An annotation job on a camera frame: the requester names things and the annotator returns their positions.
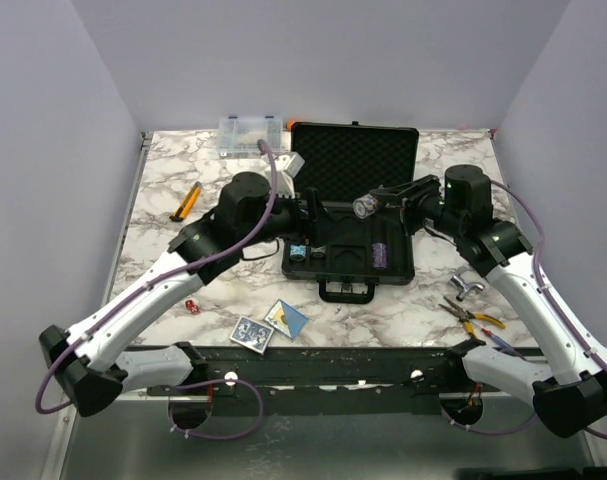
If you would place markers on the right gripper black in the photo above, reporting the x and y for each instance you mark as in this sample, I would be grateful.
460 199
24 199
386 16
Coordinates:
411 194

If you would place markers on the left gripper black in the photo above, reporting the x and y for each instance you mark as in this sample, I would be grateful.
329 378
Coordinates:
303 225

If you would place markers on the blue tan 10 chip stack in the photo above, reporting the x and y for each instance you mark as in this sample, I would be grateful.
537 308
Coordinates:
365 206

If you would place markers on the purple 500 chip stack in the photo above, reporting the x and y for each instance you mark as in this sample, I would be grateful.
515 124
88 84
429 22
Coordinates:
379 256

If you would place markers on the ace of spades card deck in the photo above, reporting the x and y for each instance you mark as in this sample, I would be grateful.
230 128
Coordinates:
285 319

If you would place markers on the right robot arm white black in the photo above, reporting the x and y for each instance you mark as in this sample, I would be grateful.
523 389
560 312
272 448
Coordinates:
568 392

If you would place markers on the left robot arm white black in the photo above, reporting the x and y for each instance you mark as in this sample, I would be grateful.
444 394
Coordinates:
91 361

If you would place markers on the black poker set case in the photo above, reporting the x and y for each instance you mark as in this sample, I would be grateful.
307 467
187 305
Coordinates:
344 162

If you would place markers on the dark green chip stack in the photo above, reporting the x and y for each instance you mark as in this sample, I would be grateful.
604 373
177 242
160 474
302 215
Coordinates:
318 252

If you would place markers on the light blue chip stack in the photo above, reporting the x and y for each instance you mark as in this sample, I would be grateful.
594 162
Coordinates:
297 252

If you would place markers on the silver metal clamp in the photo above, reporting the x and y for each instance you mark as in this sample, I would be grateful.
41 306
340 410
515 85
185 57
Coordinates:
464 288

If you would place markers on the clear plastic organizer box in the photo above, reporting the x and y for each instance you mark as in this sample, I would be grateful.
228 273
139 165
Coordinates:
237 137

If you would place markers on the yellow black utility knife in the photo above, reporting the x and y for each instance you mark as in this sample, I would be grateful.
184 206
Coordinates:
181 213

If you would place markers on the blue back card deck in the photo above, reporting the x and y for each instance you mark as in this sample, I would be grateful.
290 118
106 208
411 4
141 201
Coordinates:
252 335

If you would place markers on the red dice pair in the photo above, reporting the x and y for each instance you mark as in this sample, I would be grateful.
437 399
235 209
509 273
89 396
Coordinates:
192 307

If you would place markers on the red blue screwdriver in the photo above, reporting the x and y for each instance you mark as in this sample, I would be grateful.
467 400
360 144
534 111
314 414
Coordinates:
497 340

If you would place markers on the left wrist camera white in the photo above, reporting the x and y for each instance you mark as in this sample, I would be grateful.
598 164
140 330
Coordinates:
288 165

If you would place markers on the yellow handled pliers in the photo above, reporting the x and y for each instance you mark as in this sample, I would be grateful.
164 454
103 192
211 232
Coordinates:
466 317

